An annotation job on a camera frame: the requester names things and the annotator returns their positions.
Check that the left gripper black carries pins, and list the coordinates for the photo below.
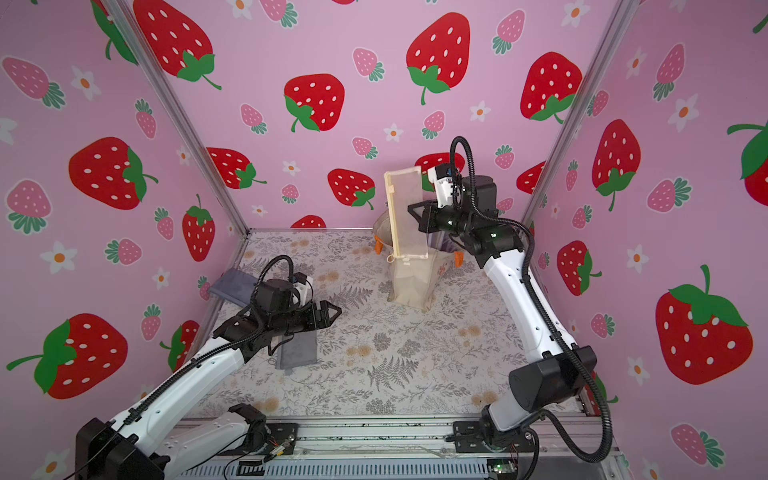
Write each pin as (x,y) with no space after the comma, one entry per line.
(324,321)

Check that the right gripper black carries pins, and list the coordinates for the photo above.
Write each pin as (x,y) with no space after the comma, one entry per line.
(429,218)

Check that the yellow-trim pouch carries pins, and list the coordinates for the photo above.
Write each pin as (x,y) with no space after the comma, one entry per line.
(403,189)

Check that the beige canvas bag orange handles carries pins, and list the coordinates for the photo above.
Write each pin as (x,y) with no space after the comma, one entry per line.
(413,282)

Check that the grey mesh pouch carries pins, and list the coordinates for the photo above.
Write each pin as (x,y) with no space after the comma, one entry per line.
(301,351)
(234,286)

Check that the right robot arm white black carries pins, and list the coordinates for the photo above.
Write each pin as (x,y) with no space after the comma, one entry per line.
(557,367)

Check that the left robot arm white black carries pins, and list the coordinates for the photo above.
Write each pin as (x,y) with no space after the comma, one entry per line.
(110,450)

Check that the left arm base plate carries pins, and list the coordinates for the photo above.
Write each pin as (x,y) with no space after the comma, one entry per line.
(266,439)

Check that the aluminium frame rail front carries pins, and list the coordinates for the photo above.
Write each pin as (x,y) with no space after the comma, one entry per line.
(355,435)

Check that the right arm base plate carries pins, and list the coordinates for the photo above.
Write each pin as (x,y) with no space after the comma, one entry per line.
(480,436)

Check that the right frame post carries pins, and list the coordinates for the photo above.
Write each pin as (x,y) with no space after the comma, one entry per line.
(616,28)

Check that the frame post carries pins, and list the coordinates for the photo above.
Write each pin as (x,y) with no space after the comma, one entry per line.
(616,28)
(127,25)

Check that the left frame post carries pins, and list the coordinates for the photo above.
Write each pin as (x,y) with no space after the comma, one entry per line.
(127,25)

